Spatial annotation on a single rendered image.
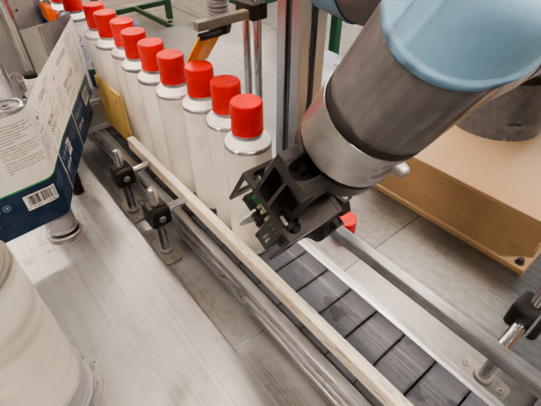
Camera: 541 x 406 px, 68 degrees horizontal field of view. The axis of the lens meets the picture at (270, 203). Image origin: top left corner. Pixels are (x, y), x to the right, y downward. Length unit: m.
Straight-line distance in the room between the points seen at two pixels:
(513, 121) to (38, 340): 0.67
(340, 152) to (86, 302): 0.36
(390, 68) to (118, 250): 0.43
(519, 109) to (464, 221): 0.20
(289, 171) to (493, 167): 0.43
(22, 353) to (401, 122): 0.30
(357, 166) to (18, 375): 0.28
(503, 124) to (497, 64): 0.52
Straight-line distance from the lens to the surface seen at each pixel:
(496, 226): 0.63
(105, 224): 0.60
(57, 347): 0.39
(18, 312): 0.33
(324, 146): 0.26
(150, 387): 0.44
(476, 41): 0.19
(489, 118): 0.72
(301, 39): 0.52
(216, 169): 0.49
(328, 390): 0.46
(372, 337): 0.46
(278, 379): 0.49
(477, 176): 0.64
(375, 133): 0.23
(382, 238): 0.63
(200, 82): 0.48
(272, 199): 0.31
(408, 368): 0.46
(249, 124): 0.40
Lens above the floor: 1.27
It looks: 42 degrees down
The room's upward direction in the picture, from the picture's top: straight up
